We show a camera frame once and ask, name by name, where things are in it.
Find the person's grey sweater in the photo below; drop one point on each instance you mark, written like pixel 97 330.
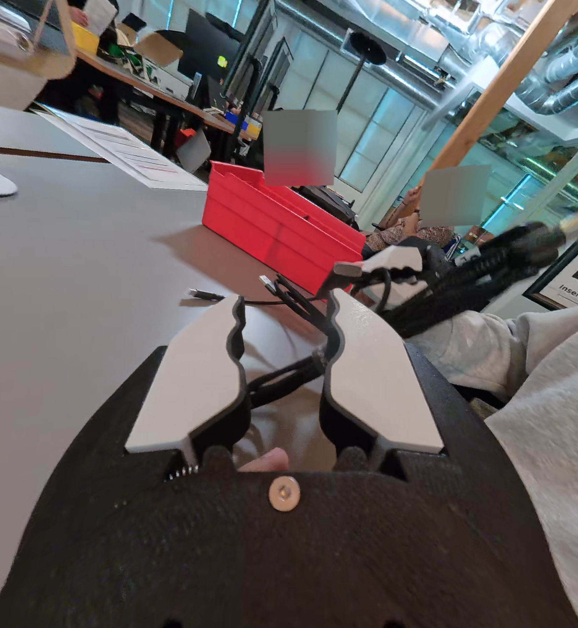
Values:
pixel 554 466

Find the open cardboard box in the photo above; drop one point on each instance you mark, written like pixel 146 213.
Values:
pixel 161 46

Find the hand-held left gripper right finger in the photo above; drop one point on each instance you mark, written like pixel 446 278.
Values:
pixel 380 387

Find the grey desk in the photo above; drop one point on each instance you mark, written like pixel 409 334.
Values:
pixel 73 274

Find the framed black-and-white tag sign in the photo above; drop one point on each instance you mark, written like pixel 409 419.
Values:
pixel 571 282

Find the wooden beam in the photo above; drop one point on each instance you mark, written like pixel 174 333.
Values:
pixel 495 88

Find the black monitor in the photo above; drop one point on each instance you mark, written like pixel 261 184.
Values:
pixel 205 46

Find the long wooden table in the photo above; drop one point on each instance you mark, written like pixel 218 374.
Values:
pixel 171 95

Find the light wooden frame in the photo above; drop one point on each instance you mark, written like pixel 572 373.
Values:
pixel 48 61

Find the red plastic bin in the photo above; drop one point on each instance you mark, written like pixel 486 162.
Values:
pixel 269 230

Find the printed paper sheet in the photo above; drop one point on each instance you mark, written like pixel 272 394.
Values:
pixel 127 149

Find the silver ventilation ducts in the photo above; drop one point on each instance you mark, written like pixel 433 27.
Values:
pixel 564 83

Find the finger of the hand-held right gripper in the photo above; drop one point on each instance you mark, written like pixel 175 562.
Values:
pixel 397 257
pixel 373 297

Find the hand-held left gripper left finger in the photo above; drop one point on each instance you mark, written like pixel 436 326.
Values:
pixel 186 387

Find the person's right forearm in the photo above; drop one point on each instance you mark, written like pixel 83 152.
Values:
pixel 490 348

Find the black bag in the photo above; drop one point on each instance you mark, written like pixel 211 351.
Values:
pixel 326 198

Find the person's left hand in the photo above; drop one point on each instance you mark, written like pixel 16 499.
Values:
pixel 267 460

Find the black floor lamp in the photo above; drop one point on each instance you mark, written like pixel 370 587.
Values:
pixel 365 49

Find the blue plastic bin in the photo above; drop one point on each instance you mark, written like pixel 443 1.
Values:
pixel 235 120

